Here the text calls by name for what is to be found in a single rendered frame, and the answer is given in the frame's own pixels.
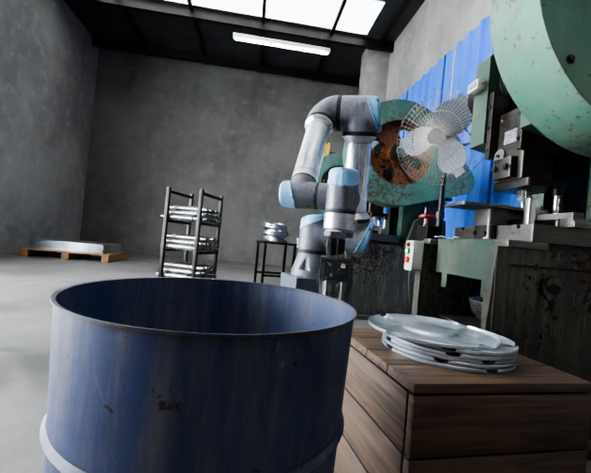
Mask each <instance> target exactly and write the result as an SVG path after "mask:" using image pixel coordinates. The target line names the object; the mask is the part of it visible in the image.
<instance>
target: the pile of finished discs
mask: <svg viewBox="0 0 591 473"><path fill-rule="evenodd" d="M488 332H489V331H488ZM490 333H492V332H490ZM492 334H494V335H495V336H497V337H498V338H499V339H500V340H501V344H500V346H499V347H497V348H494V349H488V350H464V349H453V348H445V347H439V346H433V345H427V344H423V343H415V342H411V341H407V340H404V339H401V338H397V337H394V336H391V335H395V333H391V335H388V334H385V333H384V332H383V336H382V342H383V344H384V345H385V346H386V347H387V348H389V349H390V350H392V351H394V352H396V353H398V354H400V355H402V356H405V357H407V358H410V359H413V360H416V361H419V362H423V363H426V364H430V365H433V366H437V367H441V368H446V369H450V370H455V371H462V372H468V373H477V374H490V373H488V372H487V370H489V371H491V373H492V374H503V373H508V372H511V371H513V370H515V369H516V367H517V362H518V360H517V358H518V350H519V346H518V345H517V347H516V345H515V343H514V342H513V341H512V340H510V339H508V338H506V337H503V336H501V335H498V334H495V333H492ZM395 348H397V349H399V350H397V349H395ZM480 369H485V370H480Z"/></svg>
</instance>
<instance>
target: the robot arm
mask: <svg viewBox="0 0 591 473"><path fill-rule="evenodd" d="M305 130H306V132H305V136H304V139H303V142H302V146H301V148H300V151H299V154H298V158H297V161H296V164H295V169H294V172H293V175H292V179H291V181H290V180H288V181H282V182H281V183H280V189H279V200H280V204H281V205H282V206H284V207H290V208H294V209H296V208H304V209H317V210H325V211H326V213H325V215H324V214H319V215H308V216H305V217H303V218H302V219H301V223H300V227H299V229H300V231H299V241H298V252H297V257H296V259H295V262H294V264H293V267H292V271H291V275H294V276H297V277H303V278H312V279H316V284H317V287H318V290H319V293H320V294H322V295H326V296H329V297H330V292H331V291H332V284H331V283H330V282H328V281H335V282H340V283H338V284H337V285H336V288H335V291H336V299H339V300H341V301H343V302H344V301H345V299H346V297H347V295H348V294H349V292H350V290H351V288H352V285H353V272H354V271H351V265H352V263H351V261H352V259H351V258H346V257H344V252H353V253H355V252H366V251H367V250H368V248H369V244H370V239H371V231H372V227H373V222H371V221H370V216H369V215H368V213H367V212H366V209H367V197H368V186H369V174H370V162H371V143H372V142H373V141H374V140H375V139H376V138H377V132H378V133H379V132H381V131H382V122H381V101H380V99H379V98H378V97H377V96H367V95H365V96H340V95H336V96H331V97H328V98H325V99H323V100H321V101H320V102H319V103H318V104H316V105H315V106H314V107H313V108H312V110H311V111H310V113H309V114H308V116H307V119H306V122H305ZM332 131H342V138H343V139H344V140H345V141H346V154H345V167H336V168H333V169H331V170H330V171H329V175H328V181H327V183H317V181H318V177H319V173H320V169H321V165H322V161H323V157H324V154H325V150H326V143H327V138H328V137H329V136H330V135H331V133H332Z"/></svg>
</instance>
